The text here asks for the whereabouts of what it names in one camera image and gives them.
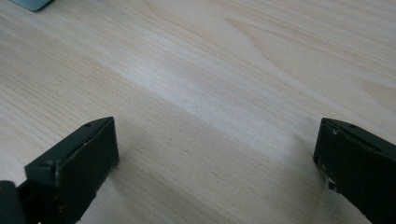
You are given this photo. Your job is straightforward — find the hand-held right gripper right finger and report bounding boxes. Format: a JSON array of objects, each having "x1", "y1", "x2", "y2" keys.
[{"x1": 312, "y1": 117, "x2": 396, "y2": 224}]

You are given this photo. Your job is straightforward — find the grey flat object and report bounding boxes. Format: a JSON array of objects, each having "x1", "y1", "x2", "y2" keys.
[{"x1": 8, "y1": 0, "x2": 53, "y2": 12}]

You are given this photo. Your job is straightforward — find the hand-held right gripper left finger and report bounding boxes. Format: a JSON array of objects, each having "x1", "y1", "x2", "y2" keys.
[{"x1": 18, "y1": 116, "x2": 120, "y2": 224}]

